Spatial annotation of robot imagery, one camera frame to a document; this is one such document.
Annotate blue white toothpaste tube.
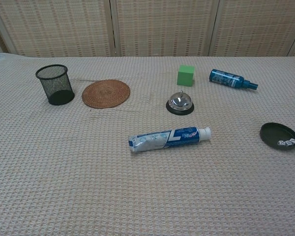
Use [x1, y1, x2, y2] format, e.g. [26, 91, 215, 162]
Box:
[128, 126, 212, 154]

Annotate silver call bell black base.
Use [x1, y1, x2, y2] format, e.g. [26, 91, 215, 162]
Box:
[165, 90, 195, 116]

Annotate round woven rattan coaster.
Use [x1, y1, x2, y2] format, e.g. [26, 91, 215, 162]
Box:
[82, 79, 131, 109]

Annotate green cube block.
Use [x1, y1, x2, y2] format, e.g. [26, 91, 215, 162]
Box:
[177, 64, 196, 87]

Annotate blue spray bottle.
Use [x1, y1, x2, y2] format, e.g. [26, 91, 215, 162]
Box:
[209, 68, 259, 91]

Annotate beige waffle-weave table cloth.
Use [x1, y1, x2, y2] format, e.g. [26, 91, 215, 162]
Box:
[0, 53, 295, 236]

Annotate black mesh pen holder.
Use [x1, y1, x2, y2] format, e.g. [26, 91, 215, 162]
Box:
[35, 64, 76, 106]

